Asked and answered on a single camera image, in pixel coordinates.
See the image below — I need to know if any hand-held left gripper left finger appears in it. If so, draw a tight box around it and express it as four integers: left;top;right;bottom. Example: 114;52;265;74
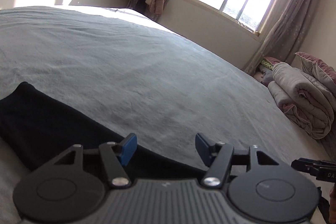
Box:
52;133;139;189

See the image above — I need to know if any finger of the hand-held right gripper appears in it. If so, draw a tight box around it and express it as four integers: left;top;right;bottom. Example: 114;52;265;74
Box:
291;158;319;177

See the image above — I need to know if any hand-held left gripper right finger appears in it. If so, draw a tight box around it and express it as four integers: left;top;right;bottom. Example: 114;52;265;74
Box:
195;133;281;189

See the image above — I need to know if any cream bear print sweatshirt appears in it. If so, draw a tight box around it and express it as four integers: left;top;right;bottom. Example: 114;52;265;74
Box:
0;81;210;180

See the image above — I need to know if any folded grey pink quilt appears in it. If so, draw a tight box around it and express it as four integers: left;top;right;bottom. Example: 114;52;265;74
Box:
268;62;335;139

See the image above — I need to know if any grey bed sheet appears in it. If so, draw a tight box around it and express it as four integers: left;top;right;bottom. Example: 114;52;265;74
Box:
0;6;332;224

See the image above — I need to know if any pink grey pillow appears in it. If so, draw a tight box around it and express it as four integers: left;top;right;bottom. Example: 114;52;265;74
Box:
295;52;336;98

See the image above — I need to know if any pink green cloth bundle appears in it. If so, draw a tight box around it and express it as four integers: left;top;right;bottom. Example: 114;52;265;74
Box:
253;56;280;86

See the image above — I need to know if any grey curtain beside quilt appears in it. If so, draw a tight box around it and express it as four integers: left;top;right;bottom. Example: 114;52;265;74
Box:
243;0;324;76

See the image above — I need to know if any pink hanging garment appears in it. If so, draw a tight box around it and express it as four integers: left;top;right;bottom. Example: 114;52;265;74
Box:
130;0;166;16

